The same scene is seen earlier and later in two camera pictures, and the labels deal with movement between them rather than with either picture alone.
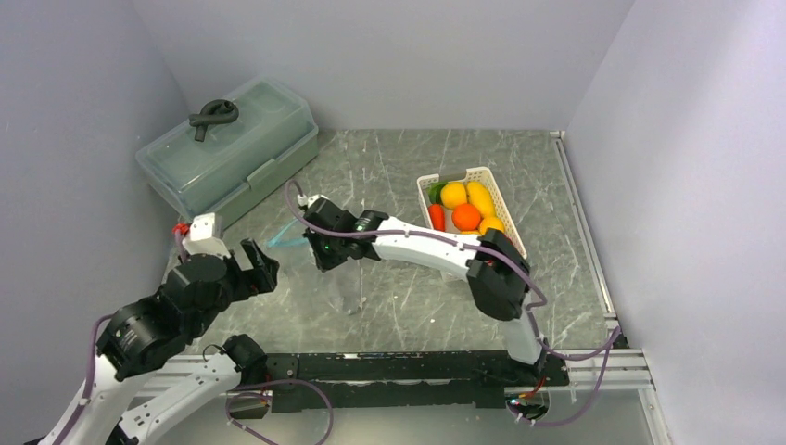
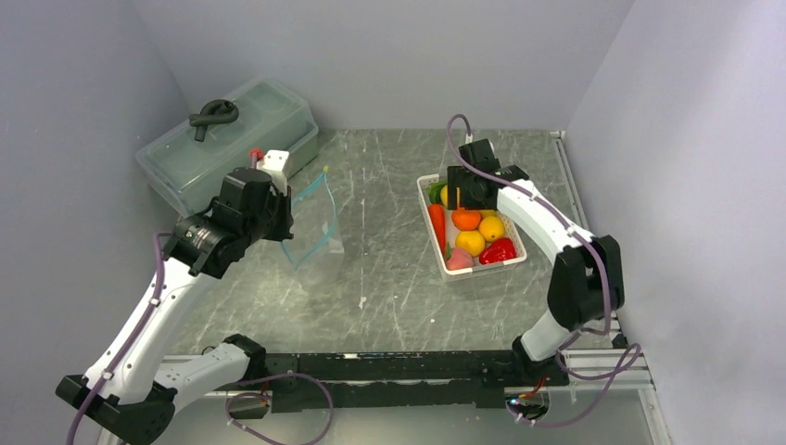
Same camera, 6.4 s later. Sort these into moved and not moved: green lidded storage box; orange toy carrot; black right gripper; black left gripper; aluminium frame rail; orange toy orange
Moved: black right gripper; black left gripper
Not moved: green lidded storage box; aluminium frame rail; orange toy carrot; orange toy orange
